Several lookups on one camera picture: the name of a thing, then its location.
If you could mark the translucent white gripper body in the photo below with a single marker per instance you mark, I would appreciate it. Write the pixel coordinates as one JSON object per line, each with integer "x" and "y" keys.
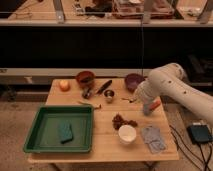
{"x": 140, "y": 94}

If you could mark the small metal fork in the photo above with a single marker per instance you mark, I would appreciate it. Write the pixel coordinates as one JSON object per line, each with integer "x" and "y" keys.
{"x": 129, "y": 100}

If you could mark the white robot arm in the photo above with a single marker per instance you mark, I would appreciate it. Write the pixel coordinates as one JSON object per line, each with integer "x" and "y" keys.
{"x": 167, "y": 80}

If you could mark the small metal cup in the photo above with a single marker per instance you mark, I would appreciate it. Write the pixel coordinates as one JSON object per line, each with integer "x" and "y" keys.
{"x": 109, "y": 95}

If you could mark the purple bowl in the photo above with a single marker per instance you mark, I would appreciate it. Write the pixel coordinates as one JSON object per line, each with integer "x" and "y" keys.
{"x": 132, "y": 81}

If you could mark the bunch of dark grapes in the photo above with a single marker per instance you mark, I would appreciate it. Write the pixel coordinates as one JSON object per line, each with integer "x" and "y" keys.
{"x": 119, "y": 121}

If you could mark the grey folded cloth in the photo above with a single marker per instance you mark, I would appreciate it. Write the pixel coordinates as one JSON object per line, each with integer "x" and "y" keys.
{"x": 152, "y": 137}

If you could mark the wooden table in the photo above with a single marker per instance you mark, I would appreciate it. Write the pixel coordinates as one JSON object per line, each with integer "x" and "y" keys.
{"x": 106, "y": 146}

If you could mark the white bowl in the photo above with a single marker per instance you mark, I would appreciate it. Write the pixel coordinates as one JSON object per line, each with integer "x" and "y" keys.
{"x": 127, "y": 134}

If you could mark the dark metal can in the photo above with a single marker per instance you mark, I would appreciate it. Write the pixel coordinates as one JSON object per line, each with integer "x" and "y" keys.
{"x": 87, "y": 92}

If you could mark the brown bowl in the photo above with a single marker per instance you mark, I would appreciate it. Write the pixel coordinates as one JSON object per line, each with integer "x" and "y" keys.
{"x": 85, "y": 79}

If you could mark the black foot pedal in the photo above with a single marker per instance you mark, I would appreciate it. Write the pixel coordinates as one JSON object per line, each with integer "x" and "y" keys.
{"x": 199, "y": 134}

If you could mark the orange fruit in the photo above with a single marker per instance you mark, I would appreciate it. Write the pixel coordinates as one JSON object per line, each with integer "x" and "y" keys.
{"x": 64, "y": 85}

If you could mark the green sponge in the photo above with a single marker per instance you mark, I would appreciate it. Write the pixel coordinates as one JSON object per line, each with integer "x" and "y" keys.
{"x": 65, "y": 132}

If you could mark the green plastic tray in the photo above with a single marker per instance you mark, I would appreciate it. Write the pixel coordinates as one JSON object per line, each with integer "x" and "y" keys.
{"x": 43, "y": 136}

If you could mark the black handled knife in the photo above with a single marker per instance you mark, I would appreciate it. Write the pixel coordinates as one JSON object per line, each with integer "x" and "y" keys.
{"x": 104, "y": 87}

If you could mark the wooden handled utensil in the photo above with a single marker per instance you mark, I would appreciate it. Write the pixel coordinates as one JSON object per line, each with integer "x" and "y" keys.
{"x": 94, "y": 106}

